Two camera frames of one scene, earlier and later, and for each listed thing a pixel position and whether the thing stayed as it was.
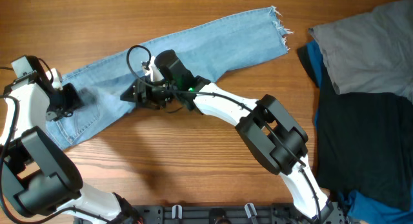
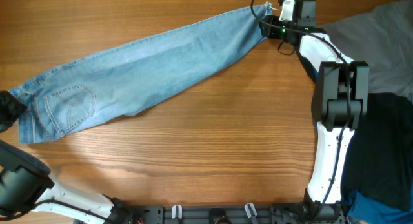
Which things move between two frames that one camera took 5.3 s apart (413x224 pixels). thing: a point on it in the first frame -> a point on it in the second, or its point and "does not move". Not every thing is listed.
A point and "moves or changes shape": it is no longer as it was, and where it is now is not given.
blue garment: (361, 209) does not move
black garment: (364, 140) does not move
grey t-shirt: (372, 51) does not move
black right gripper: (144, 95) -> (272, 29)
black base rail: (328, 212) does not move
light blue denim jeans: (201, 53) moves or changes shape
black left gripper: (76, 102) -> (14, 110)
